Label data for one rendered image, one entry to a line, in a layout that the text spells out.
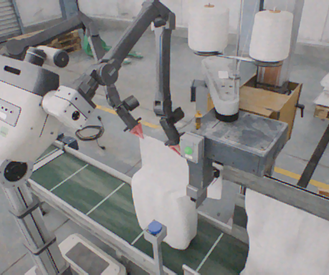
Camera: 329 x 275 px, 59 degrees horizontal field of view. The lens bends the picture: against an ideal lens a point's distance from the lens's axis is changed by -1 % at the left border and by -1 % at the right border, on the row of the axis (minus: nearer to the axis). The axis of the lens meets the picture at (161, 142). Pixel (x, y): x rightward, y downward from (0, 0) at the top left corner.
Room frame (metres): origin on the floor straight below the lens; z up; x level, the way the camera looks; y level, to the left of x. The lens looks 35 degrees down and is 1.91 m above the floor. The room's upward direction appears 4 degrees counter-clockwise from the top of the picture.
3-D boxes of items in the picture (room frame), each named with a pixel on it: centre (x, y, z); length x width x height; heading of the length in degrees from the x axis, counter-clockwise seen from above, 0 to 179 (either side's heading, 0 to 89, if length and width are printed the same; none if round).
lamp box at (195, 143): (0.86, -0.11, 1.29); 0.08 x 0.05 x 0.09; 51
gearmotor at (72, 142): (2.38, 0.96, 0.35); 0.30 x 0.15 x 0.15; 51
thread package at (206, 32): (1.24, -0.22, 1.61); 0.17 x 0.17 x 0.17
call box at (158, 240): (0.87, 0.06, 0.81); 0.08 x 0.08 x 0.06; 51
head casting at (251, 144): (0.90, -0.29, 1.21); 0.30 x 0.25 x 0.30; 51
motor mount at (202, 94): (1.26, -0.31, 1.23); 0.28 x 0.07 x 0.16; 51
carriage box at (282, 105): (1.19, -0.48, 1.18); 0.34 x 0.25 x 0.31; 141
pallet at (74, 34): (6.41, 2.34, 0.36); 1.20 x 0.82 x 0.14; 137
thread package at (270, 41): (1.08, -0.42, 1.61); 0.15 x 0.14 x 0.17; 51
